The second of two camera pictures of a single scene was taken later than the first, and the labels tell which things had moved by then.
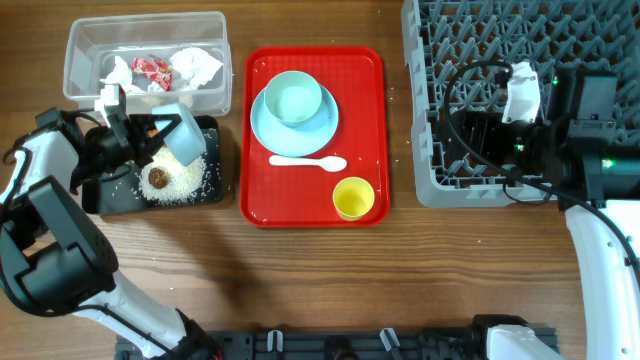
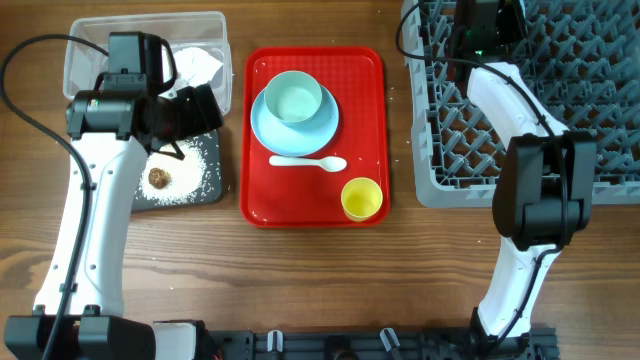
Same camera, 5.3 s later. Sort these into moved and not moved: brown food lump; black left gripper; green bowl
Moved: black left gripper
Not moved: brown food lump; green bowl
